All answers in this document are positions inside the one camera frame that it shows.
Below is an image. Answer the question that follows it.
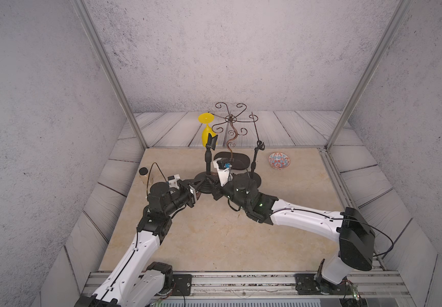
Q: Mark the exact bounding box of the aluminium front rail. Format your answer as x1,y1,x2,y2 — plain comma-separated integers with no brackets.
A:
152,267,415,306

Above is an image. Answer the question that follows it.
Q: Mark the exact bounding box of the black microphone stand pole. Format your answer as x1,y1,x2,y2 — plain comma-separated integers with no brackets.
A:
250,140,265,177

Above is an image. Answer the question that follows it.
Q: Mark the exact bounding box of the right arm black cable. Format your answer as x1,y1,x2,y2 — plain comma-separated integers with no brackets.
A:
358,220,395,258

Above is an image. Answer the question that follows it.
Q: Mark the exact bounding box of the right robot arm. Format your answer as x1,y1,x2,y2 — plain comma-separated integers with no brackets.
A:
212,174,376,285

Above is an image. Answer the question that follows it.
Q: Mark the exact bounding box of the aluminium left corner post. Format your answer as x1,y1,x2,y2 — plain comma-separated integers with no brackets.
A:
71,0,149,149

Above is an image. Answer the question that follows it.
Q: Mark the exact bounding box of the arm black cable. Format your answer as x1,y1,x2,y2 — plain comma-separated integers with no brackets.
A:
145,162,168,196
358,220,395,258

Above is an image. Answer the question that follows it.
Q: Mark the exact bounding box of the dark oval stand base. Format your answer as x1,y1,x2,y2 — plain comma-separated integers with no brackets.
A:
214,152,251,170

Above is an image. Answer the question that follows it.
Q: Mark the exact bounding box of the spare black microphone pole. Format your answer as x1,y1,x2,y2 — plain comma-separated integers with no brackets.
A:
205,133,218,176

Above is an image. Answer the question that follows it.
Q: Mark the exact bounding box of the aluminium right corner post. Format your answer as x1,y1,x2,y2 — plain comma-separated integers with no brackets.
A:
325,0,413,152

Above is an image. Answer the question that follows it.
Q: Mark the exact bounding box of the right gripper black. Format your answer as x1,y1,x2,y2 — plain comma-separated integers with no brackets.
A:
205,171,250,213

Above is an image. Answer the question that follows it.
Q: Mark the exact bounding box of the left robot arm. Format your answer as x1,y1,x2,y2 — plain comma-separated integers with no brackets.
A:
75,177,199,306

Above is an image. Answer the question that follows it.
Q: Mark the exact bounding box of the aluminium corner post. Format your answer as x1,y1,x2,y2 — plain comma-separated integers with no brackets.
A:
325,0,413,152
71,0,149,149

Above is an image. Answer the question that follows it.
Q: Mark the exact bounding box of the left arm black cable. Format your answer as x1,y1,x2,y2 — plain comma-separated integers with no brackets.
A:
145,162,168,196

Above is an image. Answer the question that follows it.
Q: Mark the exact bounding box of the yellow plastic goblet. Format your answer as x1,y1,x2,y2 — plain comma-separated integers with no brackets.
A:
198,113,217,147

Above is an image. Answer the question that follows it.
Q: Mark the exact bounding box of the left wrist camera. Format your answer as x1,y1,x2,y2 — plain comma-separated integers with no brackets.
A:
168,174,181,189

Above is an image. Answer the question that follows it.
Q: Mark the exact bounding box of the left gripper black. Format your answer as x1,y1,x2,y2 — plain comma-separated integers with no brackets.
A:
162,178,206,219

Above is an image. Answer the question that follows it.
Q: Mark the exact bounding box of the scrolled wire holder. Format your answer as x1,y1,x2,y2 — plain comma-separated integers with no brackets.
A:
212,102,259,155

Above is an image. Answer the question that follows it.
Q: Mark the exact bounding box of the red blue patterned bowl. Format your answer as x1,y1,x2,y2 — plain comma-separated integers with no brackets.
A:
268,152,291,170

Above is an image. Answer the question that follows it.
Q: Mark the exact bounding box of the spice jar black lid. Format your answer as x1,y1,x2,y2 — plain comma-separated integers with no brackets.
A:
138,167,149,179

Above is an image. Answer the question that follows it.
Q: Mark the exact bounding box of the black round stand base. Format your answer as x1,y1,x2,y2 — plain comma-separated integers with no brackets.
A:
248,171,262,188

